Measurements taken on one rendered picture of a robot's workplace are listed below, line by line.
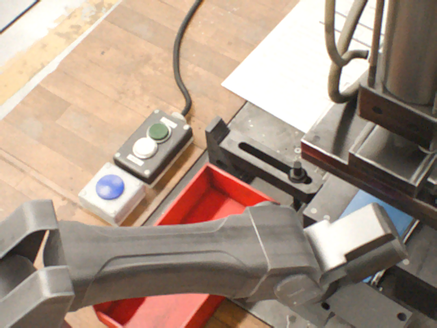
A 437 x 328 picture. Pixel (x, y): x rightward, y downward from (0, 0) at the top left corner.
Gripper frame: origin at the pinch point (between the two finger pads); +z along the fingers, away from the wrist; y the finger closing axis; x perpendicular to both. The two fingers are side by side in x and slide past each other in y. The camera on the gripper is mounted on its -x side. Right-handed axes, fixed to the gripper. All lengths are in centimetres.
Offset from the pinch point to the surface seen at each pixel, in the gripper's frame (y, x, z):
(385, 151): 14.7, 0.3, -12.1
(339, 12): 33, 25, 33
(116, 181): -6.1, 33.2, 7.4
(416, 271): 5.0, -7.7, 4.4
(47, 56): -3, 122, 125
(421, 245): 8.0, -6.5, 6.2
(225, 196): -0.2, 20.1, 13.2
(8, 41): -5, 137, 125
